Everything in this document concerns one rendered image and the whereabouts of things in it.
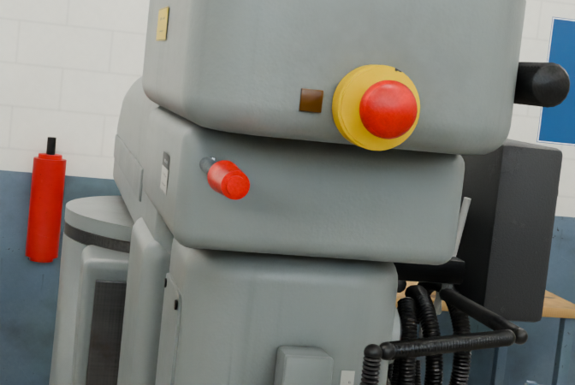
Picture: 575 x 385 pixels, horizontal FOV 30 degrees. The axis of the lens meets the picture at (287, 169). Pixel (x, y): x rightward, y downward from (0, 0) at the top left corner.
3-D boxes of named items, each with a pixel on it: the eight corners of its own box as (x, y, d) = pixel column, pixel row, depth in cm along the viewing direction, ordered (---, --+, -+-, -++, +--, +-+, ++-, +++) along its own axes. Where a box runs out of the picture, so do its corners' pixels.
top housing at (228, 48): (535, 163, 80) (562, -53, 78) (186, 131, 74) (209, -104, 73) (359, 122, 125) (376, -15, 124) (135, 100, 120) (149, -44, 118)
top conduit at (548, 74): (568, 109, 83) (574, 64, 83) (518, 104, 82) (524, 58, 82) (391, 89, 127) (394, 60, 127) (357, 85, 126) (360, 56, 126)
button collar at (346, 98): (415, 154, 76) (425, 69, 75) (334, 146, 74) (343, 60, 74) (406, 151, 78) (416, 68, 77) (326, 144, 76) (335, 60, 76)
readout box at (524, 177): (552, 324, 128) (574, 150, 126) (481, 320, 126) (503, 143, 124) (486, 288, 147) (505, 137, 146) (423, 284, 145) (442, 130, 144)
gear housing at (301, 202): (461, 269, 90) (476, 151, 89) (171, 250, 84) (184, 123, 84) (353, 211, 122) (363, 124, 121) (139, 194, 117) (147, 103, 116)
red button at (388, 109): (417, 142, 72) (424, 83, 72) (361, 137, 72) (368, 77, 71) (402, 139, 76) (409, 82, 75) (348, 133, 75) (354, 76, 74)
